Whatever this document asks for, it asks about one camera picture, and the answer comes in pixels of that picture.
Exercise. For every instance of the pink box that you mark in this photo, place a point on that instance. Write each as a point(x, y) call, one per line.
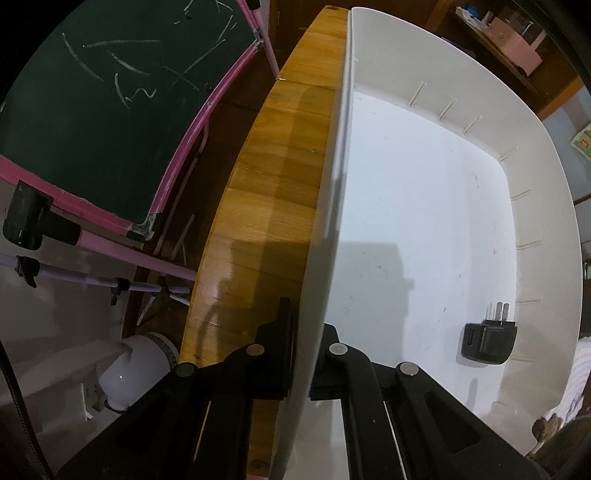
point(512, 46)

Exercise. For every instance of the white round appliance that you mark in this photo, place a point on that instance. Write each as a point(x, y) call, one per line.
point(134, 369)

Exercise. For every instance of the black plug adapter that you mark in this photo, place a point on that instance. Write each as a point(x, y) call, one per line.
point(489, 344)

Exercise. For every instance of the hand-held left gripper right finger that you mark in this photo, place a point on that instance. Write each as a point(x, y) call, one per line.
point(330, 369)

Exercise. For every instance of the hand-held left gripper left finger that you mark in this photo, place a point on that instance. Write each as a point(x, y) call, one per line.
point(272, 364)

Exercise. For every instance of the black easel knob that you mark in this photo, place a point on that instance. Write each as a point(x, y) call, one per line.
point(27, 217)

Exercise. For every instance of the pink framed chalkboard easel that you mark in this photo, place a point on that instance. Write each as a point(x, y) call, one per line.
point(92, 115)

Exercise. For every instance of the striped cloth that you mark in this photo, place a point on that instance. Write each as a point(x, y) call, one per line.
point(579, 369)

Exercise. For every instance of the white plastic storage bin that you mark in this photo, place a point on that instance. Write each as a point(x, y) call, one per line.
point(415, 207)

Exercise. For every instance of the white pole with black clips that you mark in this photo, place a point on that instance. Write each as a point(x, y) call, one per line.
point(69, 276)

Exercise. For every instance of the wooden shelf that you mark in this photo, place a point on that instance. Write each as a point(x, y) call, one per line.
point(556, 76)

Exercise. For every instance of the wall poster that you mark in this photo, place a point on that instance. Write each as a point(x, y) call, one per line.
point(582, 143)

